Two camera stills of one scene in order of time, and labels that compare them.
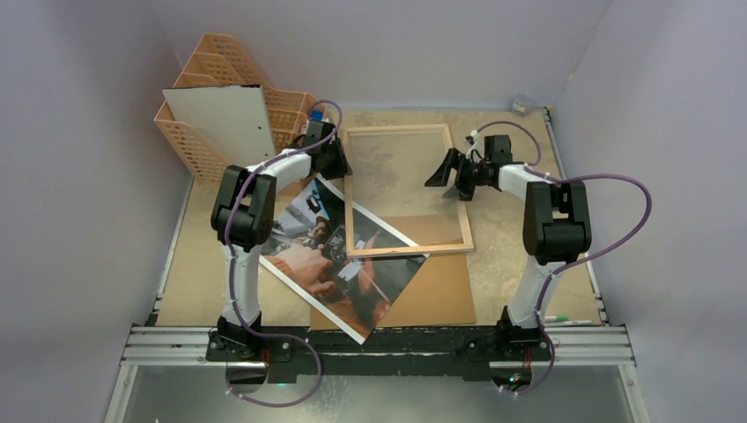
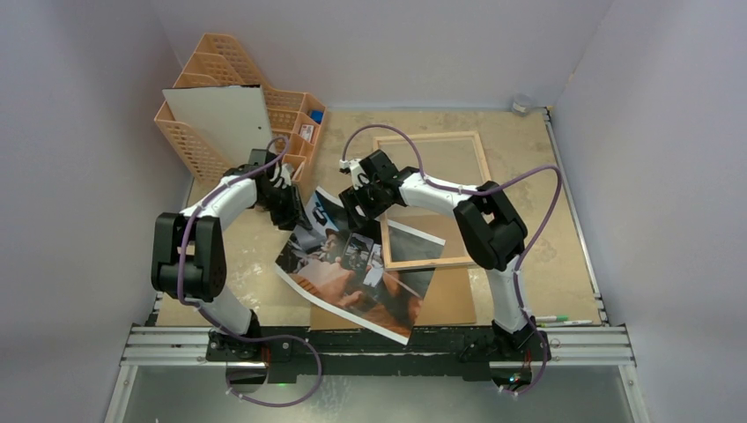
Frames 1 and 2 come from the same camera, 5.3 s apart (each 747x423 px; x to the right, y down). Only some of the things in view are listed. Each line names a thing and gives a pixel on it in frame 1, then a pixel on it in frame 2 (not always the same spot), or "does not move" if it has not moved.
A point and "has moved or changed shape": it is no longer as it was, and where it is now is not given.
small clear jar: (522, 105) does not move
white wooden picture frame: (389, 210) → (429, 264)
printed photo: (309, 256) has moved or changed shape
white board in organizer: (233, 117) does not move
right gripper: (462, 173) → (362, 203)
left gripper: (341, 168) → (293, 217)
